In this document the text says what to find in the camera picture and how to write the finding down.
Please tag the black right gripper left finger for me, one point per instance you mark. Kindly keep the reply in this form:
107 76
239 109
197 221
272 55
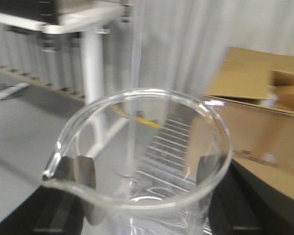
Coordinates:
49 211

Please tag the clear glass beaker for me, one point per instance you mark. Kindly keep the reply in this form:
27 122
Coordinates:
115 130

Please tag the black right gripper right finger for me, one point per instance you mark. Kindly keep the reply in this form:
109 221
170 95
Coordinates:
243 204

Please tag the cardboard box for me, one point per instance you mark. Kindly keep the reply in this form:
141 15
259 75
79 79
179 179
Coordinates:
253 92

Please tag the metal grate steps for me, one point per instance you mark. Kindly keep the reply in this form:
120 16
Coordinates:
159 176

